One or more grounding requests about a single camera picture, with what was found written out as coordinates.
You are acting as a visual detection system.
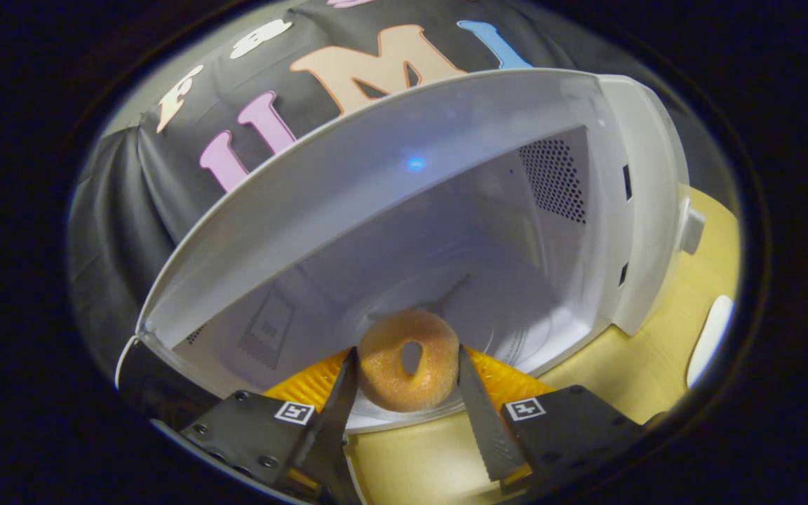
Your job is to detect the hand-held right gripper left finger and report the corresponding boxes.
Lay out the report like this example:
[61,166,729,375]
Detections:
[180,346,363,504]

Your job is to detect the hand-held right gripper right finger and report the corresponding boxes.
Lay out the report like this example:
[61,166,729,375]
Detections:
[456,344,649,492]

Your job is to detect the sugared ring doughnut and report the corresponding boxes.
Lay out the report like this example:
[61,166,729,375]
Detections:
[357,309,461,413]

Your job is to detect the white microwave oven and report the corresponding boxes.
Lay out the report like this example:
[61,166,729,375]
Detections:
[115,68,706,436]

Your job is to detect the white square plate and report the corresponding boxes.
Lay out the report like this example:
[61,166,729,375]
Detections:
[686,295,735,389]

